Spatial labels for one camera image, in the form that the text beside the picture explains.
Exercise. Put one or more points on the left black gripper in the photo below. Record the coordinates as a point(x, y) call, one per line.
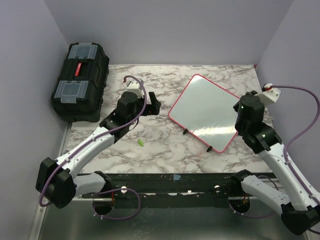
point(152, 109)

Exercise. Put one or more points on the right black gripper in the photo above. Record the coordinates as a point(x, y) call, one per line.
point(236, 108)

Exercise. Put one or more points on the green marker cap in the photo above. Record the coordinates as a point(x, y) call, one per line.
point(140, 142)

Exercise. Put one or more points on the pink-framed whiteboard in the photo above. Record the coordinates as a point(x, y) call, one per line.
point(204, 109)

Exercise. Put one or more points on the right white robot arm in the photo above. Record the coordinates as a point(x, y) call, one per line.
point(299, 205)

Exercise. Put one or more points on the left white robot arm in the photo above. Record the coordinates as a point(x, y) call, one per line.
point(59, 180)

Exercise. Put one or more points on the blue tape piece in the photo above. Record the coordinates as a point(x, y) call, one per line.
point(176, 177)

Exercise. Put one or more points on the black plastic toolbox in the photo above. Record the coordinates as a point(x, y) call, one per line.
point(78, 93)

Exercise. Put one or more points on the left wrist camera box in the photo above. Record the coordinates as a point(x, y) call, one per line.
point(134, 87)

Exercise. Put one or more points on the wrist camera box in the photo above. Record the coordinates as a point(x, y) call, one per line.
point(134, 87)
point(269, 96)

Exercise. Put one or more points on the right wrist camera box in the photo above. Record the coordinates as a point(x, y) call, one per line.
point(269, 96)

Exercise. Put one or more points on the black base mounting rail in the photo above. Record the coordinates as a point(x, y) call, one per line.
point(159, 190)

